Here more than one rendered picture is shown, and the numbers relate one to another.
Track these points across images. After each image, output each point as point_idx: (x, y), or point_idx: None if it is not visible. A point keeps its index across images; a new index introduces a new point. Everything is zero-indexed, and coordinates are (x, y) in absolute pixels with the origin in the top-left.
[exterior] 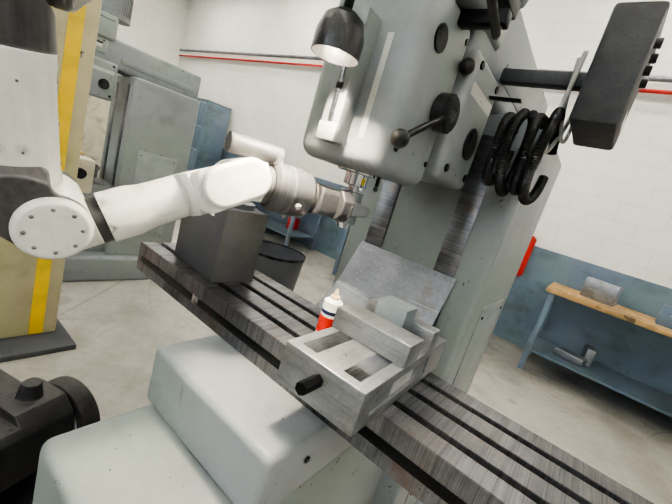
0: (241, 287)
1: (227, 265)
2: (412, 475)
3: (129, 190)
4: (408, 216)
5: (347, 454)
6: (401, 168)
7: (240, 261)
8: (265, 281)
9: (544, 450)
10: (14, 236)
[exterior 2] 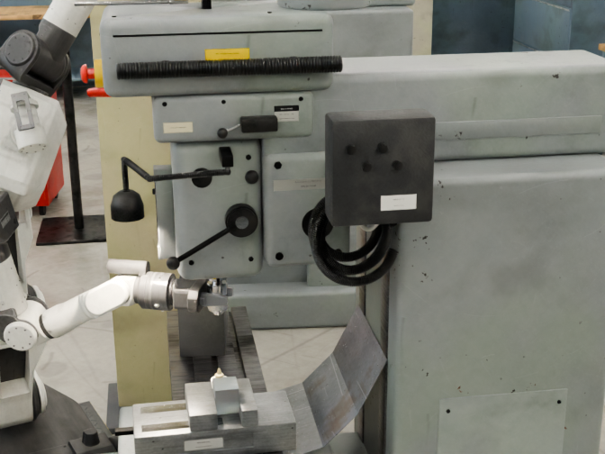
0: (206, 360)
1: (192, 340)
2: None
3: (56, 308)
4: None
5: None
6: (212, 272)
7: (204, 336)
8: (243, 354)
9: None
10: (5, 340)
